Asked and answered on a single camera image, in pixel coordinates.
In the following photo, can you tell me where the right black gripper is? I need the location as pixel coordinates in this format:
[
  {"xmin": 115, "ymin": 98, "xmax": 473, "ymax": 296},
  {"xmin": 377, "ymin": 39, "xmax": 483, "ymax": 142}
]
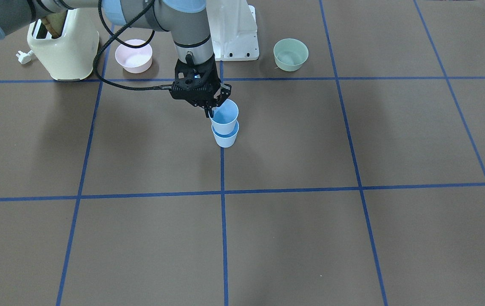
[{"xmin": 191, "ymin": 57, "xmax": 231, "ymax": 119}]

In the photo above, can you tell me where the light blue cup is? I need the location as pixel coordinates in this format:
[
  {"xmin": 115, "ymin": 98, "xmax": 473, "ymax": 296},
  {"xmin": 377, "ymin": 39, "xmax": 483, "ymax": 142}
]
[
  {"xmin": 210, "ymin": 99, "xmax": 239, "ymax": 135},
  {"xmin": 211, "ymin": 121, "xmax": 240, "ymax": 148}
]

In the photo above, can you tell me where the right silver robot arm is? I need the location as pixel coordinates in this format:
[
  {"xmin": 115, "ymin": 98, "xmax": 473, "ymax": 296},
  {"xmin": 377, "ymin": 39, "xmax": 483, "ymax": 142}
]
[{"xmin": 0, "ymin": 0, "xmax": 231, "ymax": 119}]

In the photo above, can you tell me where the pink bowl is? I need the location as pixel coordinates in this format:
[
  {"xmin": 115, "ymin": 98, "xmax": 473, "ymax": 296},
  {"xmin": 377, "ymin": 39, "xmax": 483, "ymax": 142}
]
[{"xmin": 115, "ymin": 43, "xmax": 153, "ymax": 74}]

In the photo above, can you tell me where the green bowl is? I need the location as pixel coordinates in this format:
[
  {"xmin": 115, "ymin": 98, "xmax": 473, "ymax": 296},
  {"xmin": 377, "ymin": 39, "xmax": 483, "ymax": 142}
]
[{"xmin": 273, "ymin": 38, "xmax": 309, "ymax": 72}]

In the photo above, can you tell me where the cream toaster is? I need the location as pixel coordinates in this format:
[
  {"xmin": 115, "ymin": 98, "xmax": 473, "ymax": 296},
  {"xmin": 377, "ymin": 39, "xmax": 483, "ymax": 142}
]
[{"xmin": 27, "ymin": 8, "xmax": 100, "ymax": 82}]

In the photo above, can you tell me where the toast slice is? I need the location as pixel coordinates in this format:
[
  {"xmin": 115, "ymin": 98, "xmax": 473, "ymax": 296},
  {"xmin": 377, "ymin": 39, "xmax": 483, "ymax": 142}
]
[{"xmin": 37, "ymin": 11, "xmax": 67, "ymax": 39}]

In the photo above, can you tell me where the white power plug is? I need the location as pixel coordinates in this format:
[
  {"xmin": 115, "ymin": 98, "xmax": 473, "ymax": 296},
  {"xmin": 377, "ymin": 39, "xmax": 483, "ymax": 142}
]
[{"xmin": 16, "ymin": 50, "xmax": 35, "ymax": 65}]

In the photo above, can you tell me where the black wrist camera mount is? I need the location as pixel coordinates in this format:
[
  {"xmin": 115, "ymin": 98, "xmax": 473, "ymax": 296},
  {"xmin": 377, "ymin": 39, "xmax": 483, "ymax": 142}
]
[{"xmin": 170, "ymin": 60, "xmax": 198, "ymax": 104}]

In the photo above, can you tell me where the white pedestal column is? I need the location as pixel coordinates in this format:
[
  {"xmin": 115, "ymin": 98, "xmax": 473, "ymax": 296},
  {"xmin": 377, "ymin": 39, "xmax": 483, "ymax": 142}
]
[{"xmin": 207, "ymin": 0, "xmax": 260, "ymax": 62}]

